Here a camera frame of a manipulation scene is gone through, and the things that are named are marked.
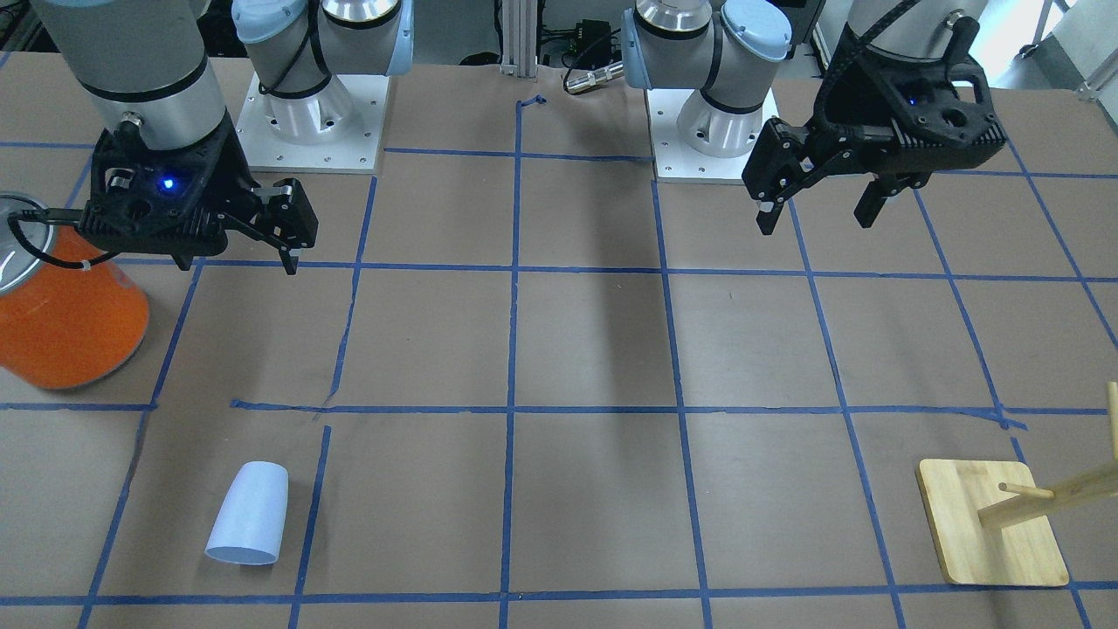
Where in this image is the aluminium frame post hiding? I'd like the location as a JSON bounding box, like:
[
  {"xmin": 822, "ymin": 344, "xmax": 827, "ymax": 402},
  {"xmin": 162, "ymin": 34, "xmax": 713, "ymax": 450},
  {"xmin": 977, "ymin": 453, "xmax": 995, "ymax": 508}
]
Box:
[{"xmin": 500, "ymin": 0, "xmax": 539, "ymax": 82}]

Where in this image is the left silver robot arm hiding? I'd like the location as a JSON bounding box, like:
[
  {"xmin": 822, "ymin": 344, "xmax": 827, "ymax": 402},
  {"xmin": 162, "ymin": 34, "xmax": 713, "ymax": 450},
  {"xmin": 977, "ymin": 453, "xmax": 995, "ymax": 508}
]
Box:
[{"xmin": 620, "ymin": 1, "xmax": 1010, "ymax": 235}]

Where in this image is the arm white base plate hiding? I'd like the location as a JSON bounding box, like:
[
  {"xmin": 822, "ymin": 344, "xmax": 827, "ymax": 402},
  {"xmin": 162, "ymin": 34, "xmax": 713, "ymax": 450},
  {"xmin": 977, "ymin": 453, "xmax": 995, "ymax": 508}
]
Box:
[
  {"xmin": 646, "ymin": 89, "xmax": 777, "ymax": 184},
  {"xmin": 236, "ymin": 75, "xmax": 391, "ymax": 175}
]

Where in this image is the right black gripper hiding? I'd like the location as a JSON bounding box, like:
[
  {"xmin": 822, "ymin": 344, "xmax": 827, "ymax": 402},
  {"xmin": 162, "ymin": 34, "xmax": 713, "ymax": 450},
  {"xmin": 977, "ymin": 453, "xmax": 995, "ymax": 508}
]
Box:
[{"xmin": 80, "ymin": 113, "xmax": 319, "ymax": 275}]

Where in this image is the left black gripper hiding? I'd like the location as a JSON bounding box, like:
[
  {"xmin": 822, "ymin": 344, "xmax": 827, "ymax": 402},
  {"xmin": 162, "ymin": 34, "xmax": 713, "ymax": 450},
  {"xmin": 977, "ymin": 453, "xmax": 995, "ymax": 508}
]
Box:
[{"xmin": 742, "ymin": 19, "xmax": 1007, "ymax": 236}]

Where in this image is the orange can silver lid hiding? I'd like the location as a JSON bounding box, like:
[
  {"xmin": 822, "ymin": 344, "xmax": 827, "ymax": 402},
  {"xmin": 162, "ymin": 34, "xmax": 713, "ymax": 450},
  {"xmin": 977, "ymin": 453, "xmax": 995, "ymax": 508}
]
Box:
[{"xmin": 1, "ymin": 192, "xmax": 150, "ymax": 390}]

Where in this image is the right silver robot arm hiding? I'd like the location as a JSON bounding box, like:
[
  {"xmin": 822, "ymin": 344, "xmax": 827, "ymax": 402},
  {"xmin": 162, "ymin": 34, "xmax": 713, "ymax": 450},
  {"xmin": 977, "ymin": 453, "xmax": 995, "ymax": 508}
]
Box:
[{"xmin": 3, "ymin": 1, "xmax": 414, "ymax": 274}]

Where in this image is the wooden cup stand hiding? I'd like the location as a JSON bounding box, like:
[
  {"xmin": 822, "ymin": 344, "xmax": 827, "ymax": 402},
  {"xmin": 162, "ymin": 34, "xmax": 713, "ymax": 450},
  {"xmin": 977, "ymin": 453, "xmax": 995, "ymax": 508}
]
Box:
[{"xmin": 916, "ymin": 381, "xmax": 1118, "ymax": 587}]

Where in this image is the light blue plastic cup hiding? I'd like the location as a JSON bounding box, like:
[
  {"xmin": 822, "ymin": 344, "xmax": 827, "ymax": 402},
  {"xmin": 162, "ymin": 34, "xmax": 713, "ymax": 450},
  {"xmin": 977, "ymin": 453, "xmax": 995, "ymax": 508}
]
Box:
[{"xmin": 203, "ymin": 461, "xmax": 290, "ymax": 566}]

